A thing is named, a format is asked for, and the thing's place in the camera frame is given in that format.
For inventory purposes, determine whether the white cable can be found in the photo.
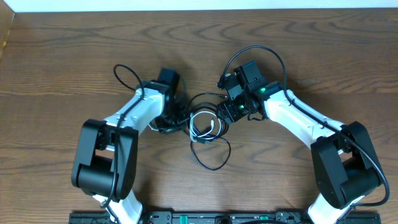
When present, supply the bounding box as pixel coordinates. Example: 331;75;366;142
188;111;223;143

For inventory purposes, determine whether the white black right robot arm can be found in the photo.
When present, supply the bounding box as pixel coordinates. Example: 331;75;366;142
217;61;386;223

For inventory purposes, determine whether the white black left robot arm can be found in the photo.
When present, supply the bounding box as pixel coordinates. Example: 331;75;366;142
69;68;188;223

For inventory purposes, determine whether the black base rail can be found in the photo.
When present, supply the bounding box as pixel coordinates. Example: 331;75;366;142
68;211;382;224

